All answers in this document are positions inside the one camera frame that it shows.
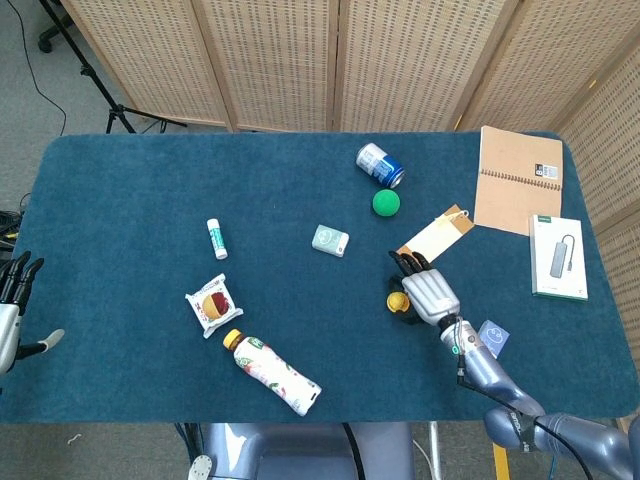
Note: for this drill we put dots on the white snack packet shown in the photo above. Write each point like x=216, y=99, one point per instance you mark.
x=214, y=304

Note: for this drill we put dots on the blue soda can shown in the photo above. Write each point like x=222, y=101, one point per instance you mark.
x=380, y=165

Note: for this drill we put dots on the black tripod stand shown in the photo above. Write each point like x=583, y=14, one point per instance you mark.
x=95, y=80

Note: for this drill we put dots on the white green lip balm tube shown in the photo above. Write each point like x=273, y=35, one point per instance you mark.
x=217, y=239

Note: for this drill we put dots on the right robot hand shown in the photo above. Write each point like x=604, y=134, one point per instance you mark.
x=430, y=295

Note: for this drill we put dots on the purple small box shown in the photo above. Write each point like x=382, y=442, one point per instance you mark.
x=495, y=336

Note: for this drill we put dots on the blue table mat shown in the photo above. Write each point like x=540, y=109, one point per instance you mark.
x=150, y=200

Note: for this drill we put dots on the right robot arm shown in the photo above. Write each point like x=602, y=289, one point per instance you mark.
x=490, y=375

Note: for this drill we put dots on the black chair base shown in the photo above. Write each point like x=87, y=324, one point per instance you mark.
x=50, y=37

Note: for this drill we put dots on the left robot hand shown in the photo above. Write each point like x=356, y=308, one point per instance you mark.
x=12, y=290

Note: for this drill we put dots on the grey robot torso base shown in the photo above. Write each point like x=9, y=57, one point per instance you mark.
x=300, y=452

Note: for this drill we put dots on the yellow ball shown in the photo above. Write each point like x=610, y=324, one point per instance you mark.
x=389, y=304

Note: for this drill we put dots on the green foam ball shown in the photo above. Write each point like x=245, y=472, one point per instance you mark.
x=386, y=202

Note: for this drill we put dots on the white USB hub box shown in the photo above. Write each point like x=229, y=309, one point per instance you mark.
x=557, y=257

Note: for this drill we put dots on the metal table leg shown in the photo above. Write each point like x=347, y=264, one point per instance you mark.
x=434, y=450

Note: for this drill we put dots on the mint green small box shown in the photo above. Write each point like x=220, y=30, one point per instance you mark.
x=330, y=240

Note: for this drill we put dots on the yellow capped drink bottle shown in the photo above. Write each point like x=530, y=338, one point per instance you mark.
x=272, y=372

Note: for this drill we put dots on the kraft spiral notebook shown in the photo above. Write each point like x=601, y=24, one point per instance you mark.
x=517, y=180

